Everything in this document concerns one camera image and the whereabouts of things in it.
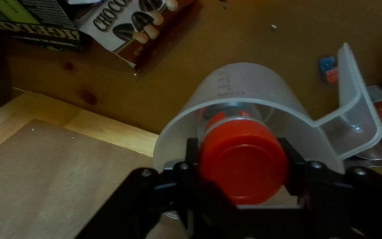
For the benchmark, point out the clear plastic measuring jug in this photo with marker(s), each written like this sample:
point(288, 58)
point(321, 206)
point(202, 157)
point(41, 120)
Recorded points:
point(252, 88)

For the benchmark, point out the orange lidded spice container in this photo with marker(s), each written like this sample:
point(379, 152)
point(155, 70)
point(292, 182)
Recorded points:
point(244, 164)

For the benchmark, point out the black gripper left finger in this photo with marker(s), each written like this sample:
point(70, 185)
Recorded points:
point(168, 208)

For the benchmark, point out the small blue cube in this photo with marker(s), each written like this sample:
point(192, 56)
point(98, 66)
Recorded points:
point(325, 64)

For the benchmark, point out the wooden backboard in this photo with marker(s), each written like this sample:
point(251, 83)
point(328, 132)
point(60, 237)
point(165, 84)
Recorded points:
point(45, 177)

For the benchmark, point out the brown chocolate box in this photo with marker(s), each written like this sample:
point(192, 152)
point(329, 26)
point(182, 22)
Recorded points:
point(129, 27)

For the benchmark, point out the small red cube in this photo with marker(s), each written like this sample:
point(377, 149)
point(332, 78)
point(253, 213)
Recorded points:
point(332, 76)

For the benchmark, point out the green cardboard box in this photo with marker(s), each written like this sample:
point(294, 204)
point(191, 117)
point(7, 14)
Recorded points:
point(23, 18)

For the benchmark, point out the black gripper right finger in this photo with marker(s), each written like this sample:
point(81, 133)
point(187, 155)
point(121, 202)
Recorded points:
point(332, 208)

